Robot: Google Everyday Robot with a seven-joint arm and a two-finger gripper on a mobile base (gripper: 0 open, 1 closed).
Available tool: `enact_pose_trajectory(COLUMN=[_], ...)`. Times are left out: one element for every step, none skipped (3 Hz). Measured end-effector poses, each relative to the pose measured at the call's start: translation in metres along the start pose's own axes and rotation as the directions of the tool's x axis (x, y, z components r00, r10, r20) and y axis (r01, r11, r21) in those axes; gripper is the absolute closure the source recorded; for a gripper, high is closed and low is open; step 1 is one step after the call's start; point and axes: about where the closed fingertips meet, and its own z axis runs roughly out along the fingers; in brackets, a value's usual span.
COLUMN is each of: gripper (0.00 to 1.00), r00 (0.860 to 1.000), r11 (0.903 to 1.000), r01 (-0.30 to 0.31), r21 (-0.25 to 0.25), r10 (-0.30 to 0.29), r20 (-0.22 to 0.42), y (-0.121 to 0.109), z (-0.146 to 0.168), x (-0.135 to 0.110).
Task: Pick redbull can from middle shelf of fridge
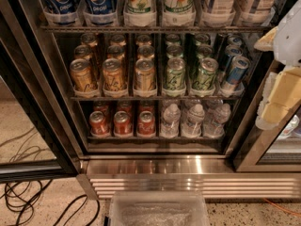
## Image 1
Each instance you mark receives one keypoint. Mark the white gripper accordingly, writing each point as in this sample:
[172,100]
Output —
[289,42]

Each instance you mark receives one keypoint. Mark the red bull can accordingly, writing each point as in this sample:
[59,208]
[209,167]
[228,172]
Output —
[235,73]
[227,55]
[235,40]

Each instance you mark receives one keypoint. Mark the front right green LaCroix can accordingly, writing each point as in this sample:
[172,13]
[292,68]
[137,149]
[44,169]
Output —
[204,78]

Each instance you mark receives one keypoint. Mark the green lacroix can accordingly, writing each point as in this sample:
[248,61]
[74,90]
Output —
[175,73]
[204,78]

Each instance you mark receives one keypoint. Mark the second-row right green can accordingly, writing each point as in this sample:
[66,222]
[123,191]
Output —
[204,51]

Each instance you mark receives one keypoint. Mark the second-row green can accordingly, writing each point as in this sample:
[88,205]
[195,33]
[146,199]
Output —
[174,51]
[204,51]

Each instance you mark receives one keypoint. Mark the front left green LaCroix can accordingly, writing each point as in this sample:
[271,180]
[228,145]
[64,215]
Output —
[175,73]

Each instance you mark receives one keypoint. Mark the second-row left green can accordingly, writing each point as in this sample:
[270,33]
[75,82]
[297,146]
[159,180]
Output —
[174,51]

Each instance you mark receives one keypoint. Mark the stainless fridge base grille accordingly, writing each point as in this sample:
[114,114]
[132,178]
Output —
[213,178]

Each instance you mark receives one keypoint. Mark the front right orange LaCroix can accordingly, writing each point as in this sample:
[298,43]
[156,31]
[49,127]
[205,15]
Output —
[144,75]

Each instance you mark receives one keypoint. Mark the orange lacroix can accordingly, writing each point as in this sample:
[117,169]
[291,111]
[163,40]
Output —
[144,75]
[82,75]
[113,75]

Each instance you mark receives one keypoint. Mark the second-row right orange can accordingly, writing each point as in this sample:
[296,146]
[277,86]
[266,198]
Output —
[145,51]

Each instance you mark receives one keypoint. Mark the second-row orange can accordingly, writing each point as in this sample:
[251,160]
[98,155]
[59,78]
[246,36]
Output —
[116,51]
[145,51]
[83,51]

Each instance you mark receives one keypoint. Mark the right red soda can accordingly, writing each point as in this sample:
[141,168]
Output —
[146,123]

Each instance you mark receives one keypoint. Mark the red soda can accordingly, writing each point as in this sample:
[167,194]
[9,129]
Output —
[146,123]
[98,123]
[122,123]

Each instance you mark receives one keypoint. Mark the second-row middle orange can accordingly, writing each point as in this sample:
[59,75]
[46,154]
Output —
[116,51]

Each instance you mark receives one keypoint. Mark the middle red soda can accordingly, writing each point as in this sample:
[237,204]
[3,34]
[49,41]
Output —
[122,123]

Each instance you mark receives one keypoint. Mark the front middle orange LaCroix can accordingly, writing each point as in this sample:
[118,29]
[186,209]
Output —
[113,75]

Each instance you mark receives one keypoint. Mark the left red soda can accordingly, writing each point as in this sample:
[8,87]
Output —
[98,123]

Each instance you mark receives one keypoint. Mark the front left orange LaCroix can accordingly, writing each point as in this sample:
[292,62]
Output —
[82,75]

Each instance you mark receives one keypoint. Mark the second-row left orange can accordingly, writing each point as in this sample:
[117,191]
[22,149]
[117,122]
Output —
[83,51]

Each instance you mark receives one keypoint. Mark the left glass fridge door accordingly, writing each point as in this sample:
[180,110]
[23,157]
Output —
[36,82]

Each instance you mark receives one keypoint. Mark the right white labelled bottle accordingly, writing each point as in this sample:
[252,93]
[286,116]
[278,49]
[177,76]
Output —
[252,12]

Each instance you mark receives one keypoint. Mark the white labelled bottle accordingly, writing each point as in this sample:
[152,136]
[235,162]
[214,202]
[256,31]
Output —
[252,12]
[217,13]

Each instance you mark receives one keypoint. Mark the right water bottle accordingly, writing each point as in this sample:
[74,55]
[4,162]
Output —
[214,126]

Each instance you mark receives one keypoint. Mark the water bottle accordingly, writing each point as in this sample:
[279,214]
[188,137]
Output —
[214,126]
[170,121]
[191,126]

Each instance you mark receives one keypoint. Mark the left white labelled bottle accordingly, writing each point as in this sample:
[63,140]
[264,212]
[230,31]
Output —
[217,13]

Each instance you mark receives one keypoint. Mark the middle water bottle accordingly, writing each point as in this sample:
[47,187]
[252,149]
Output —
[191,126]

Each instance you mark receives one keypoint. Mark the right 7up bottle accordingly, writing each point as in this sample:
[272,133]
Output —
[178,12]

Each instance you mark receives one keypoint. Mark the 7up bottle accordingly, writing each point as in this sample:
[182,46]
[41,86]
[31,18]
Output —
[139,12]
[178,12]

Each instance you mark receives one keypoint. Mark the left water bottle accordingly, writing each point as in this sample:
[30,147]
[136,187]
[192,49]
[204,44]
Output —
[170,121]

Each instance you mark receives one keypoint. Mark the left 7up bottle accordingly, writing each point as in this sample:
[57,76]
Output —
[139,12]

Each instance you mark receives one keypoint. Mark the right Pepsi bottle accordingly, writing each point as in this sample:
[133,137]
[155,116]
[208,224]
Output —
[101,12]

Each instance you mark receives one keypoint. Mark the pepsi bottle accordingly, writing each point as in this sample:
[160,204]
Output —
[63,9]
[101,12]

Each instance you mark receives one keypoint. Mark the clear plastic bin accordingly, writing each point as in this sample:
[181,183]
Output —
[158,208]

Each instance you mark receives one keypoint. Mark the left Pepsi bottle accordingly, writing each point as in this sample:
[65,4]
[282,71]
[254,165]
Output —
[63,9]

